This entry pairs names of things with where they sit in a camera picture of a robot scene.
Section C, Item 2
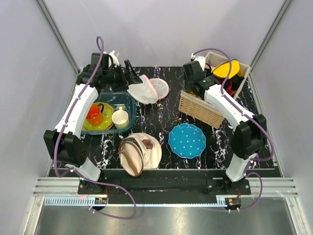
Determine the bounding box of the red bra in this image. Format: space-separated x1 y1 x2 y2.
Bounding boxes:
217 78 233 97

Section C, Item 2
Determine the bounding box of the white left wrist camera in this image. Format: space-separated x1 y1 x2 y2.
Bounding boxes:
108 50 120 69

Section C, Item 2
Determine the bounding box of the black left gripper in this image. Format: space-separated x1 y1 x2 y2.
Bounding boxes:
103 60 142 93

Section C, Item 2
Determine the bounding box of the cream paper cup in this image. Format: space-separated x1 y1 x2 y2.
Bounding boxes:
112 110 129 129

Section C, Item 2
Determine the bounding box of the orange cup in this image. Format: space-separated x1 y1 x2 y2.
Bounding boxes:
86 104 103 126

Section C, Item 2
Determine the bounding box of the yellow black garment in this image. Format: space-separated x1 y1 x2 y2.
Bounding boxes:
237 69 245 78

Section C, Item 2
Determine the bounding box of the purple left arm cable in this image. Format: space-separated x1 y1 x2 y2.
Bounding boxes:
53 36 137 219

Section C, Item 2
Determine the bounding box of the black bra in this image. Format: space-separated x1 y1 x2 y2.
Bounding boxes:
230 75 244 95

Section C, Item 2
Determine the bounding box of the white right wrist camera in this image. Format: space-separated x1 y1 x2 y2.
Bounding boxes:
190 53 206 71

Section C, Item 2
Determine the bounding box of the yellow bra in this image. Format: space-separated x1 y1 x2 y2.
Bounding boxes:
212 59 240 79

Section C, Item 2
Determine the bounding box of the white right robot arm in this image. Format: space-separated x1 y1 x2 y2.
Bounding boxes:
183 60 267 194

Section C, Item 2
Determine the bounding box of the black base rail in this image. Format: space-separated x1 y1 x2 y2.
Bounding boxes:
47 167 252 205

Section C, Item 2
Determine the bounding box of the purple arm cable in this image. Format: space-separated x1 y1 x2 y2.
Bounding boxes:
192 47 274 212
53 36 137 219

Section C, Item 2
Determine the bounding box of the yellow dotted plate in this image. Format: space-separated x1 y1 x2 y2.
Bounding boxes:
82 102 114 131

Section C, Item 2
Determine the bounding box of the blue dotted plate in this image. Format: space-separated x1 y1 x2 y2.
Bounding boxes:
168 123 206 159

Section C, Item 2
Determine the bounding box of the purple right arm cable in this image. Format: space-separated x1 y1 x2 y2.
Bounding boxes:
192 47 274 212

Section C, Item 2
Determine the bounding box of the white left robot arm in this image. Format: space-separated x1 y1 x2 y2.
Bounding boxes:
44 51 141 194

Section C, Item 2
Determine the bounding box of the white mesh laundry bag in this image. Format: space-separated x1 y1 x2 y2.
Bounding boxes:
127 75 169 105

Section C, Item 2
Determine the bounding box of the wicker basket with liner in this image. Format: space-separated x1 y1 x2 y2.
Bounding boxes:
179 51 251 129

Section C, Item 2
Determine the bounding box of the cream capybara pouch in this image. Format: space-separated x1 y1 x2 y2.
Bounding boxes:
118 133 162 177

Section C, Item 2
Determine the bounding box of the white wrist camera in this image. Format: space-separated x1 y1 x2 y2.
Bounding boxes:
108 50 120 69
190 53 206 71

